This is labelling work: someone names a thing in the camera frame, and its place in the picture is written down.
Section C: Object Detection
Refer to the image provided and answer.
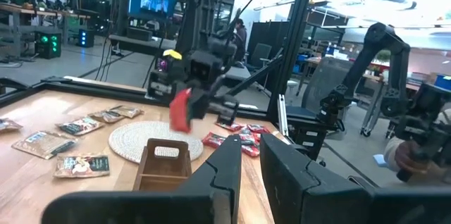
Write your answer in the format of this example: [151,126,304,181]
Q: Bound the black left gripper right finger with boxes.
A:
[259,132,451,224]

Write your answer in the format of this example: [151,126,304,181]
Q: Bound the black partition panel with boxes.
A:
[246,20,292,66]

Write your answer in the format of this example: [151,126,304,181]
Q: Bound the brown wooden compartment tray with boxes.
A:
[132,138,193,192]

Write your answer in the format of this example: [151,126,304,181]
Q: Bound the red strawberry tea bag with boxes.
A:
[238,128,261,147]
[214,120,247,133]
[240,144,261,158]
[246,123,271,135]
[168,88,194,134]
[201,131,227,149]

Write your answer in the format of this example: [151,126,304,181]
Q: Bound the wooden workbench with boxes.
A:
[0,2,91,59]

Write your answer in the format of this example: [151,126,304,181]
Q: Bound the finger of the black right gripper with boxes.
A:
[190,88,211,120]

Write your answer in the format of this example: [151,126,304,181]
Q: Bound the computer tower green lights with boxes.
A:
[34,30,63,59]

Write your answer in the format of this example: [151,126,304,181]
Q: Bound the black leader arm handle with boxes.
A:
[380,82,451,182]

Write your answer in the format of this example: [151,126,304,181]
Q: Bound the person's hand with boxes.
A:
[393,139,429,175]

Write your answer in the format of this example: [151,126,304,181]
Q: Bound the dark office chair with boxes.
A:
[246,42,273,73]

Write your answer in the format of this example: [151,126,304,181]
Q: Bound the round woven beige placemat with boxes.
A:
[108,120,204,164]

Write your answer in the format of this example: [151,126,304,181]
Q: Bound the computer tower blue lights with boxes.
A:
[78,28,95,49]

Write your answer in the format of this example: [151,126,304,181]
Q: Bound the small potted plant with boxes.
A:
[376,49,391,63]

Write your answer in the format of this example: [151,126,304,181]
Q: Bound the grey mesh office chair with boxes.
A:
[287,56,353,123]

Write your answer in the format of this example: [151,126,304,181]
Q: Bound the blue storage box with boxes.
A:
[433,74,451,91]

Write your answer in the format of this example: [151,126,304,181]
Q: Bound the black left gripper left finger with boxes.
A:
[41,134,242,224]

